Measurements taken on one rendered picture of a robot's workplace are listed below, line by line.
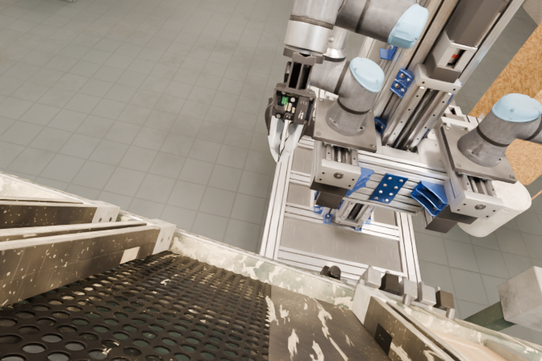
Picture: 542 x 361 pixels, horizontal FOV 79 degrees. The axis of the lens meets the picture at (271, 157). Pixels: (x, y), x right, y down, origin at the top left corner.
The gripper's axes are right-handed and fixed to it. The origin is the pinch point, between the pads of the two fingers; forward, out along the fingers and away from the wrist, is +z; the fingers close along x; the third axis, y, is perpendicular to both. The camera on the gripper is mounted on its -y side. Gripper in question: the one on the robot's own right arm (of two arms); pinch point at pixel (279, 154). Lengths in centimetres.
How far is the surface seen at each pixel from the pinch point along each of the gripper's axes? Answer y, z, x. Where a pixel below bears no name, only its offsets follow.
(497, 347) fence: -6, 40, 66
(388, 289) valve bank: -29, 48, 47
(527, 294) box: -26, 36, 87
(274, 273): -14.4, 39.9, 6.9
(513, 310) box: -27, 44, 86
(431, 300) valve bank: -28, 48, 61
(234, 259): -15.6, 39.2, -5.0
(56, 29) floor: -253, 16, -220
